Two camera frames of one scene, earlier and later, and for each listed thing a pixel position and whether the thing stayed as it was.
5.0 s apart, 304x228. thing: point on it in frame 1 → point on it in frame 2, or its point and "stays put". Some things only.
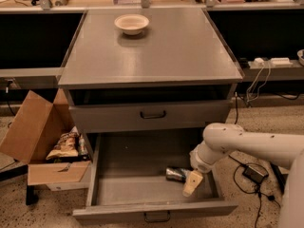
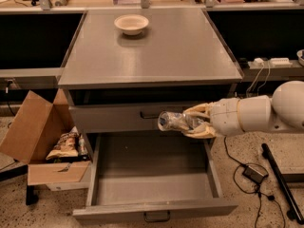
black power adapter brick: (254, 174) stays put
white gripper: (199, 162) → (225, 116)
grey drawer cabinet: (142, 85) stays put
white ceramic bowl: (131, 24) stays put
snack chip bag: (66, 145) stays put
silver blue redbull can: (176, 174) → (170, 121)
